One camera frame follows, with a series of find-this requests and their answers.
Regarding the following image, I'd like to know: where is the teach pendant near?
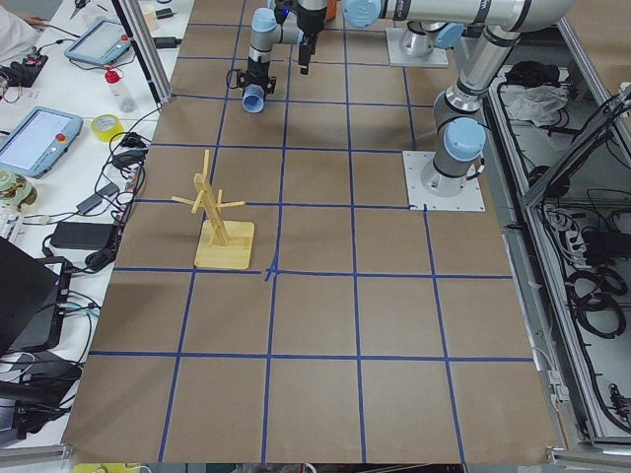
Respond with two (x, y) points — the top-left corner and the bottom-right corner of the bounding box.
(1, 106), (84, 178)

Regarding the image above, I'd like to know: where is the wooden cup tree stand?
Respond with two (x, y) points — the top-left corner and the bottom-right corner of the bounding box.
(172, 150), (255, 270)

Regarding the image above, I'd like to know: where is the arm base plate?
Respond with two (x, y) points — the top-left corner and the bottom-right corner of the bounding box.
(402, 151), (485, 212)
(386, 28), (449, 68)

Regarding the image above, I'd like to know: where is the aluminium frame post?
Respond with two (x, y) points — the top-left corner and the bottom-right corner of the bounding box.
(111, 0), (172, 106)

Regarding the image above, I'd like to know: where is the orange can silver lid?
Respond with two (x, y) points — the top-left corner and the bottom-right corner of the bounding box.
(325, 0), (337, 21)

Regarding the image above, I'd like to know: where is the white cloth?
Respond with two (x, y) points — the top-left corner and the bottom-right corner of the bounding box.
(507, 86), (569, 126)

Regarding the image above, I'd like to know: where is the light blue cup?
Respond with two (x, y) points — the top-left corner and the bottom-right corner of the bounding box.
(242, 84), (265, 113)

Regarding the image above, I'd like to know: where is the black power adapter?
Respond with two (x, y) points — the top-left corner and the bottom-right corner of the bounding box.
(50, 222), (114, 250)

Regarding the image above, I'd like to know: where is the squeeze bottle red cap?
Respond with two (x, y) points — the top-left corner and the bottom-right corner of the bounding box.
(105, 66), (137, 113)

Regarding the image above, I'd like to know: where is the yellow tape roll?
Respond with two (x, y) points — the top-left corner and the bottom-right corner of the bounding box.
(90, 113), (124, 142)

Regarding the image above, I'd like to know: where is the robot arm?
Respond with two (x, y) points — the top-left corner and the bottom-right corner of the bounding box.
(239, 1), (465, 89)
(236, 1), (572, 198)

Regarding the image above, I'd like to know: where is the teach pendant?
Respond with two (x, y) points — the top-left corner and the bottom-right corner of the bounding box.
(64, 19), (130, 66)
(1, 106), (84, 178)

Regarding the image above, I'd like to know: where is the black laptop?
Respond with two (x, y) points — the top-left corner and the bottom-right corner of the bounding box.
(1, 239), (71, 355)

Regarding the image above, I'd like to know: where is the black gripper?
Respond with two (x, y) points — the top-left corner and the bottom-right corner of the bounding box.
(296, 4), (326, 75)
(237, 58), (275, 96)

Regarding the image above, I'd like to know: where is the teach pendant far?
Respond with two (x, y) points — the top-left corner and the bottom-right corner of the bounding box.
(64, 19), (130, 66)

